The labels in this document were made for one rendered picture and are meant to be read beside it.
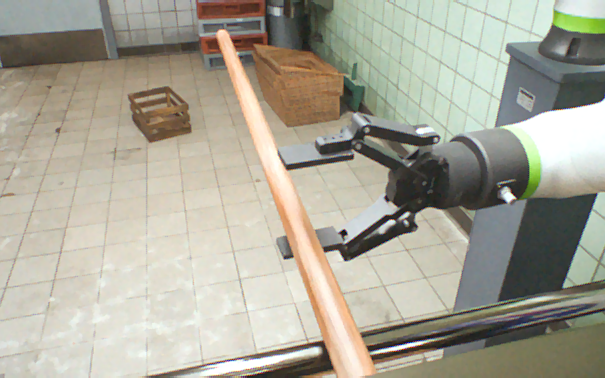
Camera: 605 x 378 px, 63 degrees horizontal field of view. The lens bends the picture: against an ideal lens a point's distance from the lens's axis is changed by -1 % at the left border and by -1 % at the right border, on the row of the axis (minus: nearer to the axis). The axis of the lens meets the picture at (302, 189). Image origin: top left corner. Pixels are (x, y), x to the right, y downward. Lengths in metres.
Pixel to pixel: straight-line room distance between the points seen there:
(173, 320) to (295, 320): 0.49
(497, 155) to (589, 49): 0.60
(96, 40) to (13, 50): 0.74
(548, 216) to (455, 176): 0.74
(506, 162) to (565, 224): 0.75
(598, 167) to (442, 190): 0.16
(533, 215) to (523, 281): 0.21
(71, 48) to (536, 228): 4.70
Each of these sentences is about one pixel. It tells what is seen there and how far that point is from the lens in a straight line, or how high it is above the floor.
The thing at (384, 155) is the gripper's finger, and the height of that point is 1.27.
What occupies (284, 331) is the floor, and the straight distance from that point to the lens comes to 2.03.
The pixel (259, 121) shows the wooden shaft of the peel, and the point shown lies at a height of 1.21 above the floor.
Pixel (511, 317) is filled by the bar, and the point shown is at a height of 1.17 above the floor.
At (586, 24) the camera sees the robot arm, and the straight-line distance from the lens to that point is 1.14.
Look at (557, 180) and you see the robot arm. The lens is 0.64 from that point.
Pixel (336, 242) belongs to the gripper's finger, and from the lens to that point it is 0.57.
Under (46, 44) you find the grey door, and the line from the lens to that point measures 5.38.
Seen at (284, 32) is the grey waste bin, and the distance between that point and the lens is 4.82.
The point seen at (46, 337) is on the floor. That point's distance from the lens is 2.24.
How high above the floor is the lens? 1.52
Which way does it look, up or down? 32 degrees down
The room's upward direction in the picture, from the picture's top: straight up
